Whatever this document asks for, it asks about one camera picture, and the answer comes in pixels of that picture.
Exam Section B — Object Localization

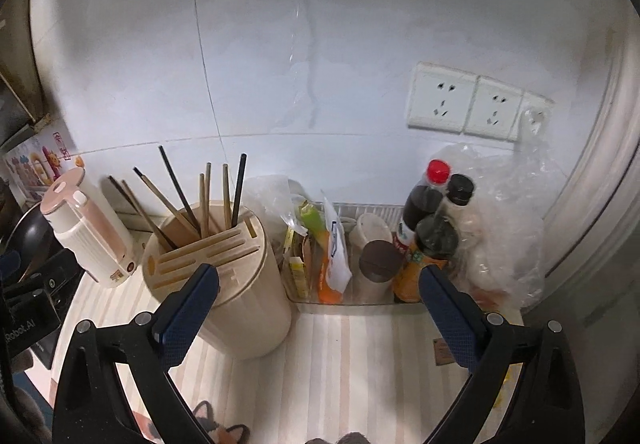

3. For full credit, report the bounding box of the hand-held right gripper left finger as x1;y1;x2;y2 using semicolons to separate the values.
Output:
51;263;221;444

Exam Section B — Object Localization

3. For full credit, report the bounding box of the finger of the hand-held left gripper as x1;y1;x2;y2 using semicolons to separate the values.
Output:
0;251;23;284
5;248;84;325

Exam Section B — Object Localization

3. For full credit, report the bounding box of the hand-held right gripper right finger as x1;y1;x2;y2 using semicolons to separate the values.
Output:
419;267;586;444

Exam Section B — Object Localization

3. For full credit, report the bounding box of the beige utensil holder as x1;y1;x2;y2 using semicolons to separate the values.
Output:
141;200;293;360

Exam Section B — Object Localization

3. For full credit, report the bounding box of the dark brown chopstick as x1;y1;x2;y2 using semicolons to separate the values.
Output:
107;175;161;240

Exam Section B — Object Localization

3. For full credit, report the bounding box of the black chopstick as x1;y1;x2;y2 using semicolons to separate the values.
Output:
158;145;202;226
231;153;248;229

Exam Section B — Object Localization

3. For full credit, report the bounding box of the metal cooking pot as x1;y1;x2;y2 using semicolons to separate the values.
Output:
0;201;53;277

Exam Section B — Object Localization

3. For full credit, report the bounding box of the brown paper tag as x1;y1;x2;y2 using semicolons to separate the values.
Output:
433;337;457;367

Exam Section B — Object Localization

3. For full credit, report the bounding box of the pink and white kettle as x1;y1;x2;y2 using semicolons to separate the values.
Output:
39;167;137;288

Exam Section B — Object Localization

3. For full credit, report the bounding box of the dark cap orange label bottle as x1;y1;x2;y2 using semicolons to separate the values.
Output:
392;215;460;303

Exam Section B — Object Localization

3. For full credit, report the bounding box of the brown lid jar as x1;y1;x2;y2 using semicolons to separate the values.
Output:
357;240;404;303

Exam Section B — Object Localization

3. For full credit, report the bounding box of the yellow flat packet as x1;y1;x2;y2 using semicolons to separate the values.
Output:
492;361;517;410

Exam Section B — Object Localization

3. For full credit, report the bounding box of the large clear plastic bag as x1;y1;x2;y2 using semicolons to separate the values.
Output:
425;141;552;311

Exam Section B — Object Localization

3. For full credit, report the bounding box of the colourful printed box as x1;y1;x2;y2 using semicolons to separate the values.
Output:
4;128;77;197

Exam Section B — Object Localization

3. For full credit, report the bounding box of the person's printed fuzzy clothing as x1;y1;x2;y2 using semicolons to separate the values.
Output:
125;400;371;444

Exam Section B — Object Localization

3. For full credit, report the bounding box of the red cap soy sauce bottle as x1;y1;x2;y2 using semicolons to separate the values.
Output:
394;159;452;251

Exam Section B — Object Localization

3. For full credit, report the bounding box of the white plastic cup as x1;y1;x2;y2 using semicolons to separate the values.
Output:
348;213;394;251

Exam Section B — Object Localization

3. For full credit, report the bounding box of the black cap white bottle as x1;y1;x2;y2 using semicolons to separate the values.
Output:
442;173;477;226

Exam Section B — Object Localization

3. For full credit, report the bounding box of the small yellow packet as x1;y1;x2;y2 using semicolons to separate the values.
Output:
286;224;309;298

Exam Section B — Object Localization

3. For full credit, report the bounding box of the orange and white snack bag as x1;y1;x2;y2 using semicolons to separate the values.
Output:
316;197;354;303

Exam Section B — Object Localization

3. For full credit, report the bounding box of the small clear plastic bag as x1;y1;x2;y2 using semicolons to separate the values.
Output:
242;173;302;231

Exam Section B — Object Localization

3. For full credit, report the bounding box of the green packet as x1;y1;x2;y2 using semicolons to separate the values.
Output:
298;201;332;246

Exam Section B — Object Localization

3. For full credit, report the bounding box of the brown range hood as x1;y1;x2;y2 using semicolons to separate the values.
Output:
0;0;54;151

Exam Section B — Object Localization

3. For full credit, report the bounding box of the white window frame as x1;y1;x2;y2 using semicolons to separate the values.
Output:
541;0;640;320

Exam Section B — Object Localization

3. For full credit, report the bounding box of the white wall socket with plug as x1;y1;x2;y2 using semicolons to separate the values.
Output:
519;92;556;143

